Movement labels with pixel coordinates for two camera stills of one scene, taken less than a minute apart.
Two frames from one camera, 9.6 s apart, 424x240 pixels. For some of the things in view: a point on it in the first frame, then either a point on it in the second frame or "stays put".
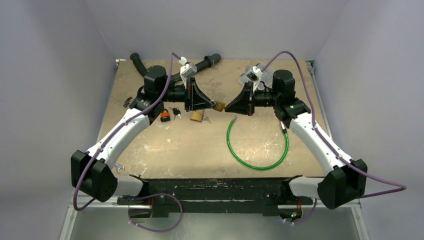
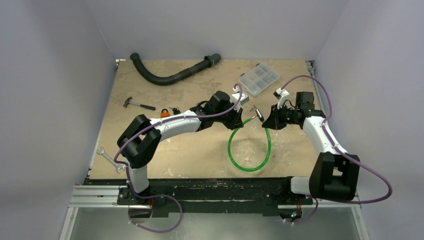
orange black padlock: (165, 116) stays put
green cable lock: (229, 150) to (267, 129)
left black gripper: (195, 98) to (236, 122)
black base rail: (210, 195) stays put
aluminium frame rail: (81, 199) stays put
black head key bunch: (176, 111) stays put
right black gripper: (249, 99) to (273, 116)
